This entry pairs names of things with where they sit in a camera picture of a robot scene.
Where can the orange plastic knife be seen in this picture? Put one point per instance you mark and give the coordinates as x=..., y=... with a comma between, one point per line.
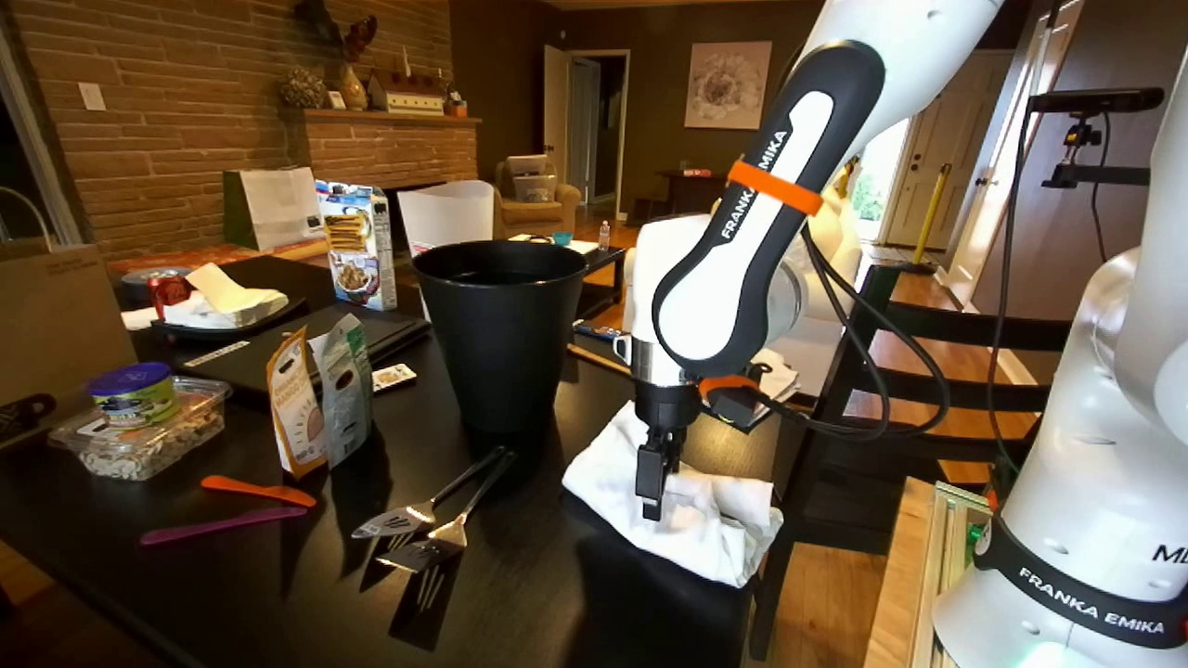
x=286, y=497

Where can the cereal box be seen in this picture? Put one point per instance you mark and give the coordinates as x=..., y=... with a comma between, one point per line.
x=357, y=244

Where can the white paper bag right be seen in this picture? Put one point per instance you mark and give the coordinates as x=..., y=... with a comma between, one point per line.
x=447, y=212

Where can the black plastic bin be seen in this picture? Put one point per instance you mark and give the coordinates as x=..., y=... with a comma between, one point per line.
x=501, y=314

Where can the metal fork turner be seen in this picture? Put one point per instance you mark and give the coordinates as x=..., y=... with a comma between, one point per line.
x=447, y=541

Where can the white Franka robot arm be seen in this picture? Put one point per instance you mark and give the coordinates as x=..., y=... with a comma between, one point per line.
x=1085, y=560

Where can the blue lid jar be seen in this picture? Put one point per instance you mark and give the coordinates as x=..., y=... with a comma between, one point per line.
x=135, y=392

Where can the clear plastic food container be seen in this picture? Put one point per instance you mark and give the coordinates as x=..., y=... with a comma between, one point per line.
x=138, y=450

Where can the white napkin stack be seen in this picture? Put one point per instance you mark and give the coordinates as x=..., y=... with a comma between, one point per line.
x=218, y=304

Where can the metal spatula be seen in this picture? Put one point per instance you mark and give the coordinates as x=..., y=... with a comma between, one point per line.
x=419, y=515

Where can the black camera on stand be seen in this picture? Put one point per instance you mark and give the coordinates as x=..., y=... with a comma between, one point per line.
x=1088, y=133

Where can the grey green snack pouch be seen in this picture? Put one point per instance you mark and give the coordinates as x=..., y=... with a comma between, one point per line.
x=345, y=389

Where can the white paper bag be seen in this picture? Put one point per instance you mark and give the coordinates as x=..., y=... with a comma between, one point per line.
x=447, y=212
x=267, y=209

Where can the framed wall picture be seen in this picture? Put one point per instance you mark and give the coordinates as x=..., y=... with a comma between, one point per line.
x=724, y=85

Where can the small white packet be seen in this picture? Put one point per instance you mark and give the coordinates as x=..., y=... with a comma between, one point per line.
x=390, y=377

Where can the dark wooden chair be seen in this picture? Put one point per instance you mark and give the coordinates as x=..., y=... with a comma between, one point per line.
x=907, y=389

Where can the white towel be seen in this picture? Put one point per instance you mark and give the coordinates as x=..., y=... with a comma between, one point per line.
x=709, y=525

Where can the folded white cloth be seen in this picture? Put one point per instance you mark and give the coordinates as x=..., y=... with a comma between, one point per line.
x=772, y=382

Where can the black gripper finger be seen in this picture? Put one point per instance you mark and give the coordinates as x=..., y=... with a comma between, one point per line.
x=651, y=468
x=673, y=450

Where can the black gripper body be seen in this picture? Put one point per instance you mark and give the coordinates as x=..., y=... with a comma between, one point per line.
x=664, y=413

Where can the brown white snack pouch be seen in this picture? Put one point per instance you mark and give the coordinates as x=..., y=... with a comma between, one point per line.
x=296, y=409

